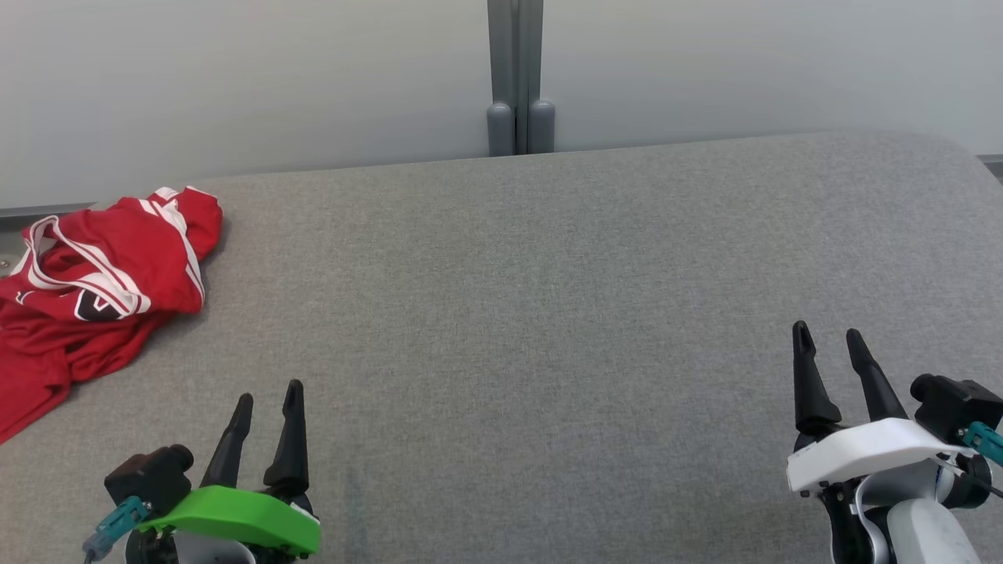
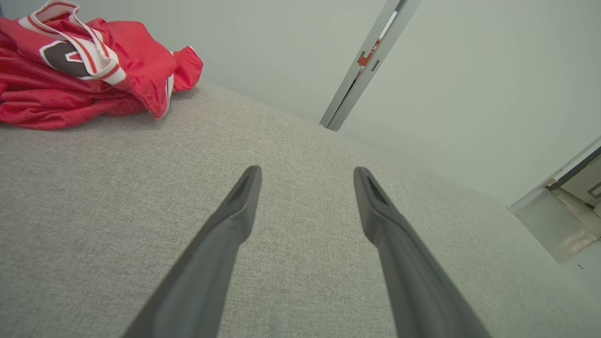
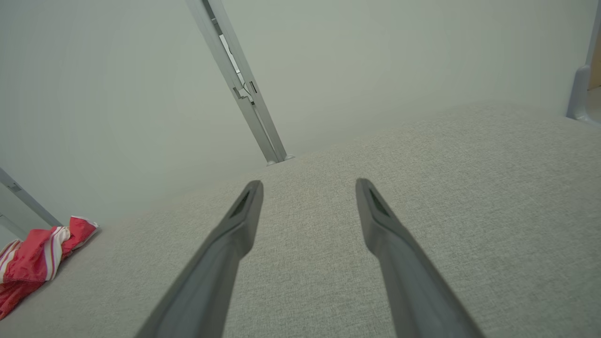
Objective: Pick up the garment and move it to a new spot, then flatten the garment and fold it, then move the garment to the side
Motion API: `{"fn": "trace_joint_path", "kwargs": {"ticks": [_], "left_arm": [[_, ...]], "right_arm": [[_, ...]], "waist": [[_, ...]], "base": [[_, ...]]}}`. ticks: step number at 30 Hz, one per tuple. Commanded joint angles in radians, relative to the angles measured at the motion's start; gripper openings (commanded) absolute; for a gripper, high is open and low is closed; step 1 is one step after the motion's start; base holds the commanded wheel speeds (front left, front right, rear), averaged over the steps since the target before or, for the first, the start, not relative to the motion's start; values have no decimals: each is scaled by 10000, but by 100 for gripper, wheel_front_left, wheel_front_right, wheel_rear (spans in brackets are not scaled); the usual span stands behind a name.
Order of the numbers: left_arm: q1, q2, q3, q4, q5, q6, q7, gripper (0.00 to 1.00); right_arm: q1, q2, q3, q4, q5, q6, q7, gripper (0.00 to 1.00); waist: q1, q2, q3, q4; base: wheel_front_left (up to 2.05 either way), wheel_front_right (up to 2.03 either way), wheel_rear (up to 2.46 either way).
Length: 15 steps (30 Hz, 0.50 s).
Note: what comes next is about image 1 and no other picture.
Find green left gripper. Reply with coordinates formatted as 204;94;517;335
125;380;322;564

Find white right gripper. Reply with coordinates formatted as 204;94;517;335
786;320;972;496

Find red Bulls 23 jersey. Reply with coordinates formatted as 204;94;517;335
0;186;224;324

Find teal right camera connector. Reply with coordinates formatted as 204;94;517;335
962;421;1003;465

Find teal camera connector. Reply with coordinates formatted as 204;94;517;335
82;496;154;563
962;421;1003;465

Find teal left camera connector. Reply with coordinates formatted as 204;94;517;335
82;496;154;563

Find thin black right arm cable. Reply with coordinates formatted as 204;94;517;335
932;454;1003;500

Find grey cylinder post foot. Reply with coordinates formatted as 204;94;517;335
487;101;515;157
528;99;556;154

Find grey partition post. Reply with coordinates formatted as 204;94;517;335
487;0;545;156

